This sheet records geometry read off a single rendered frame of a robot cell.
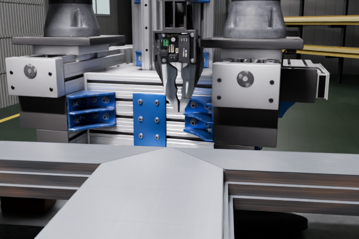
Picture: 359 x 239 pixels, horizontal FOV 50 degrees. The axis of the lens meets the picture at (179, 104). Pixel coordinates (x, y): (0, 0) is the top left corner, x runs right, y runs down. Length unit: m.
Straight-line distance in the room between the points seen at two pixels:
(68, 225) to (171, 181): 0.15
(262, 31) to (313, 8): 8.07
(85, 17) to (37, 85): 0.23
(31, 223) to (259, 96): 0.52
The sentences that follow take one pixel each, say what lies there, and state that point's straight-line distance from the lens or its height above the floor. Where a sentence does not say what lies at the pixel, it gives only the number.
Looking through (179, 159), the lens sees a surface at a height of 0.87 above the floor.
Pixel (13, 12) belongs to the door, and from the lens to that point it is 5.66.
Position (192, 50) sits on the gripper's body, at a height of 1.03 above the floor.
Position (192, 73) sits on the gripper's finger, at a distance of 0.69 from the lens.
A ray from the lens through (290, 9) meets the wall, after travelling 9.35.
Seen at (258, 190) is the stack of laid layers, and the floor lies 0.84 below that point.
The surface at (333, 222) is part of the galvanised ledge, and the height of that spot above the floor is 0.68.
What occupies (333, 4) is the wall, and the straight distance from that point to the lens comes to 8.99.
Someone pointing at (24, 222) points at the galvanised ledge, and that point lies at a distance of 0.86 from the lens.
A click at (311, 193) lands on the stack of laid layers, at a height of 0.84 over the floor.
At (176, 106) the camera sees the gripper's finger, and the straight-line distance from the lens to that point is 0.70.
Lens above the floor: 1.07
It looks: 12 degrees down
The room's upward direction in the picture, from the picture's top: straight up
